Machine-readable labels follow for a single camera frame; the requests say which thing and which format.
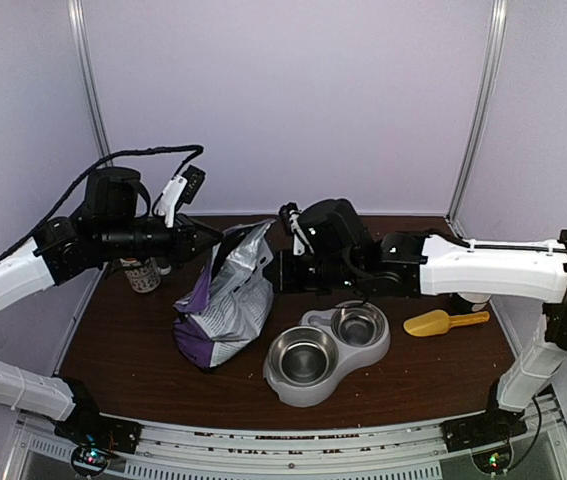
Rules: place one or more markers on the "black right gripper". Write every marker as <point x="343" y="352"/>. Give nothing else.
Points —
<point x="283" y="282"/>

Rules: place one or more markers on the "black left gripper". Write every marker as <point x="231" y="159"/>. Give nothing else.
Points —
<point x="183" y="248"/>

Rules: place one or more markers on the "purple pet food bag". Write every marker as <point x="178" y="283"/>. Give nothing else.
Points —
<point x="231" y="300"/>

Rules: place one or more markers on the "yellow plastic scoop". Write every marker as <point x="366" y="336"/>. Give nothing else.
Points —
<point x="439" y="322"/>

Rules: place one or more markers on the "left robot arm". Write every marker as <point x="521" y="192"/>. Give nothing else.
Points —
<point x="116" y="220"/>

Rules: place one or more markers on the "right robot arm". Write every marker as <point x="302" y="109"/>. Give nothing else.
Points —
<point x="333" y="249"/>

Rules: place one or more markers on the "patterned mug orange inside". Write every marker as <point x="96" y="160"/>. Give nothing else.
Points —
<point x="146" y="275"/>

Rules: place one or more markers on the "steel bowl near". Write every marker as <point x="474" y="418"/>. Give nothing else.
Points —
<point x="302" y="356"/>

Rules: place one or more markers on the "steel bowl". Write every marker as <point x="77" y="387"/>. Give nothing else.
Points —
<point x="302" y="356"/>
<point x="358" y="323"/>

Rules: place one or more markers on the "steel bowl far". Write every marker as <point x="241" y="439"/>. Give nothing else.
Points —
<point x="358" y="323"/>

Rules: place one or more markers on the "grey double bowl feeder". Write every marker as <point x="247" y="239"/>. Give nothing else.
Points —
<point x="349" y="360"/>

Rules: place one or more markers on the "dark blue dotted bowl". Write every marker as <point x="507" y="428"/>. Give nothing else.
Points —
<point x="463" y="306"/>

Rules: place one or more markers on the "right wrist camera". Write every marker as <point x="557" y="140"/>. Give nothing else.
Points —
<point x="287" y="213"/>

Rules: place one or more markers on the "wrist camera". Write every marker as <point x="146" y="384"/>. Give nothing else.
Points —
<point x="287" y="213"/>
<point x="195" y="178"/>

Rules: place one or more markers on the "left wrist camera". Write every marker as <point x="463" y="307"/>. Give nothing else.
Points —
<point x="195" y="178"/>

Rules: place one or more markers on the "front aluminium rail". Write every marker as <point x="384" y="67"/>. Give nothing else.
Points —
<point x="416" y="450"/>

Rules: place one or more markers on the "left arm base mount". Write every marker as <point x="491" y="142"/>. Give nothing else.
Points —
<point x="98" y="444"/>

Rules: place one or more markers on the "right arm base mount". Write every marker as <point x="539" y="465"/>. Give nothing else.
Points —
<point x="489" y="443"/>

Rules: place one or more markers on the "left aluminium frame post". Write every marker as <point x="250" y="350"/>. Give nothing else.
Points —
<point x="80" y="37"/>

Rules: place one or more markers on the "aluminium frame post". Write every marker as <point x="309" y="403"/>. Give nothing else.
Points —
<point x="80" y="37"/>
<point x="492" y="59"/>

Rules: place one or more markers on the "right aluminium frame post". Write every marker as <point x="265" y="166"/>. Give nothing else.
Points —
<point x="492" y="59"/>

